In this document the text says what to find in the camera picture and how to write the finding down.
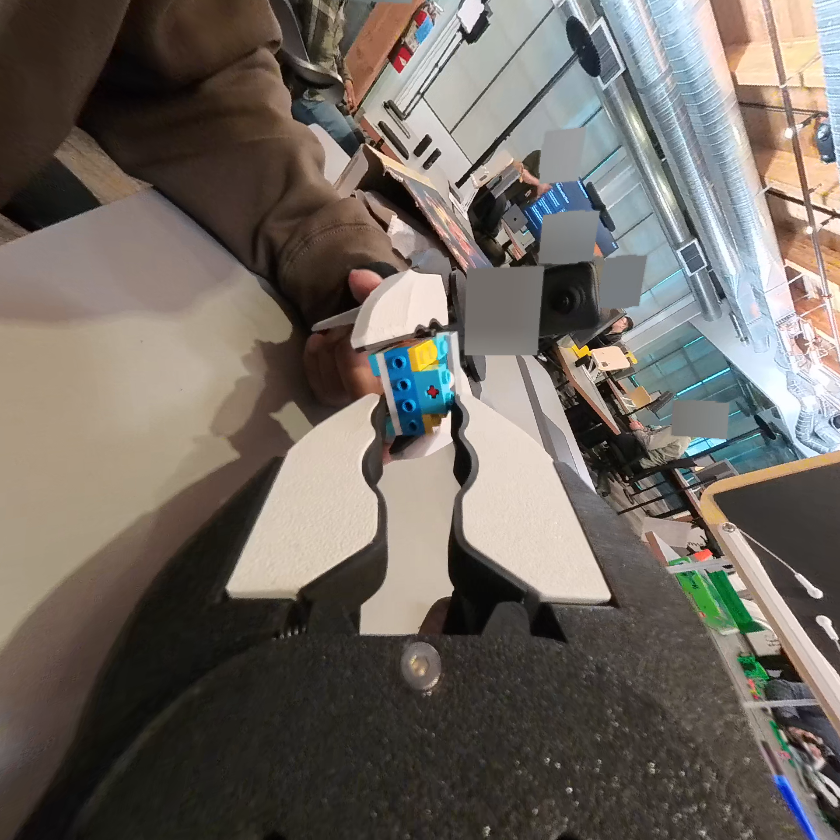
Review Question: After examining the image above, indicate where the black wood-framed board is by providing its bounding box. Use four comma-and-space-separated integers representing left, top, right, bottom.
699, 451, 840, 708

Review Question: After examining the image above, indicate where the studio light panel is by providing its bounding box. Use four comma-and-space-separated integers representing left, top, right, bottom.
456, 0, 491, 42

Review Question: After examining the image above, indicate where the metal ventilation duct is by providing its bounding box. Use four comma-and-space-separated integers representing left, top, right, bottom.
594, 0, 811, 455

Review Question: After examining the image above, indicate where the grey desk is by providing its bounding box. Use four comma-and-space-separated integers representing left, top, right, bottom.
0, 187, 592, 651

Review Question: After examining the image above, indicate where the blue yellow brick model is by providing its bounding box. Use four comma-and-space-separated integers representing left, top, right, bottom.
377, 331, 460, 437

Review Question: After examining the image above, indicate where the person's left forearm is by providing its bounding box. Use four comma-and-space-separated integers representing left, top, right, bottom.
0, 0, 404, 329

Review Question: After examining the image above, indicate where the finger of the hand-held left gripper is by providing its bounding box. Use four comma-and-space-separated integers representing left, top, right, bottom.
394, 427, 455, 460
350, 270, 455, 353

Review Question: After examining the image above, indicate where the green box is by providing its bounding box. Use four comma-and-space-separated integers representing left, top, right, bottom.
669, 554, 763, 635

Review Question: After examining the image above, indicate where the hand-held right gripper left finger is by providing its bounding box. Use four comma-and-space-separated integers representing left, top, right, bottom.
225, 392, 387, 601

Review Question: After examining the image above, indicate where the dark toy brick set box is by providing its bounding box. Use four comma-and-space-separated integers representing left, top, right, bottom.
335, 144, 501, 271

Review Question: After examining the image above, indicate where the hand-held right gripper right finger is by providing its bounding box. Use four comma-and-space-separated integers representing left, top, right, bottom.
449, 392, 614, 605

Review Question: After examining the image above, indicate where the person's left hand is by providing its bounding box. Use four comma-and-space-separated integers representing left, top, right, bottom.
303, 266, 388, 409

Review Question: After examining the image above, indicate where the computer monitor blue screen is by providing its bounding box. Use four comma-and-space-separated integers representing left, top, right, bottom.
528, 180, 619, 258

